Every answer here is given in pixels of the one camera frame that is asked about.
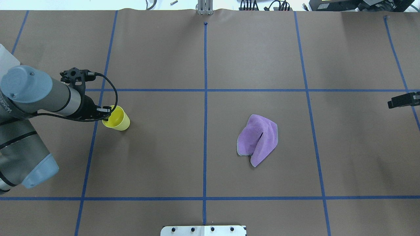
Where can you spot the yellow plastic cup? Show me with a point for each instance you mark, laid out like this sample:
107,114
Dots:
118,120

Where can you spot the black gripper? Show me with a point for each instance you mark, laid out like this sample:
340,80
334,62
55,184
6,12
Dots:
88,108

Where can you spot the aluminium frame post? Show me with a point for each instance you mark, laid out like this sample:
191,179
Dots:
205,7

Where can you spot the purple cloth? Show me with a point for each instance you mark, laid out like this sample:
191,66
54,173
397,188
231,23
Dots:
258,139

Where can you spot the translucent plastic storage box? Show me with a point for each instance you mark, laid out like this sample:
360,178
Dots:
7,61

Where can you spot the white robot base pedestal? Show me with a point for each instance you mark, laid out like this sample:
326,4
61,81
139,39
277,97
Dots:
217,230

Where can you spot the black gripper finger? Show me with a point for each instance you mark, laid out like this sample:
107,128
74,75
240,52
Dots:
407,99

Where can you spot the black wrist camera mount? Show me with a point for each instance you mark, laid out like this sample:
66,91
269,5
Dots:
76,78

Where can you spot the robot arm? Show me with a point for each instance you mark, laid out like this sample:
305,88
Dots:
27,93

